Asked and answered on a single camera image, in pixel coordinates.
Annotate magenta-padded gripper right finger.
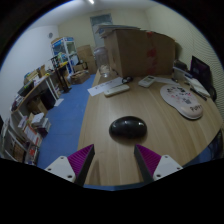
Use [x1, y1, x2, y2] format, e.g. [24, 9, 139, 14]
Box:
[133, 143, 184, 185]

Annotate shelf unit with books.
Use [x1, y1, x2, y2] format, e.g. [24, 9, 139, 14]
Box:
[0, 113, 53, 166]

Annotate blue and white display cabinet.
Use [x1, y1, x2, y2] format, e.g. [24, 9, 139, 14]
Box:
[50, 36, 79, 76]

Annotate black pen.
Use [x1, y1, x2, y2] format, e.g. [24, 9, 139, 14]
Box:
[189, 87, 208, 102]

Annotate printed white paper sheet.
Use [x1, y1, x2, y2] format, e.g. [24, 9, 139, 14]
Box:
[87, 76, 125, 97]

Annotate long wooden side desk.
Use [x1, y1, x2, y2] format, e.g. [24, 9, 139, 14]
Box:
[11, 64, 73, 118]

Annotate black computer mouse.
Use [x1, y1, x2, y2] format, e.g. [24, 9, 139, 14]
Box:
[108, 115, 148, 140]

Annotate black bag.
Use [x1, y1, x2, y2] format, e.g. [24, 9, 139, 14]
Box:
[189, 55, 212, 91]

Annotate large brown cardboard box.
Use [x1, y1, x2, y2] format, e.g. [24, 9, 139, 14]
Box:
[96, 24, 177, 79]

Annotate stacked cardboard boxes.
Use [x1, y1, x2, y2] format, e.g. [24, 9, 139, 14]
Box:
[76, 44, 98, 74]

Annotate grey door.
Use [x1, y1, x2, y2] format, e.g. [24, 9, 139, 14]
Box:
[89, 13, 114, 48]

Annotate black office chair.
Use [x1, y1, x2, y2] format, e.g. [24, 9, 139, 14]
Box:
[209, 84, 218, 103]

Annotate plain white paper sheet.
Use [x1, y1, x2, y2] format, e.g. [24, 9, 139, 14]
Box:
[153, 76, 181, 85]

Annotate low open cardboard box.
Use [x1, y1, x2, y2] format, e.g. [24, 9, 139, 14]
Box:
[70, 70, 91, 85]

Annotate clear plastic jar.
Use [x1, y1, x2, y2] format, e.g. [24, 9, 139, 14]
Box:
[93, 46, 112, 78]

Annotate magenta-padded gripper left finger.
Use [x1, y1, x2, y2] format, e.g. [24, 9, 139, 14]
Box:
[44, 143, 96, 187]

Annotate long white remote control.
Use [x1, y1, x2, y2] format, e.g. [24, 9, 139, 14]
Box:
[103, 83, 131, 98]

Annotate white notebook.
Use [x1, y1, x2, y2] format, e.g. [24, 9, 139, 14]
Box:
[186, 77, 212, 98]

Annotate white printed mouse pad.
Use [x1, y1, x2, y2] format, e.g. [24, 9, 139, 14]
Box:
[159, 83, 204, 121]

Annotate small white remote control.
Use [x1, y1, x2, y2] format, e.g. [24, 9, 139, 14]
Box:
[137, 75, 156, 89]

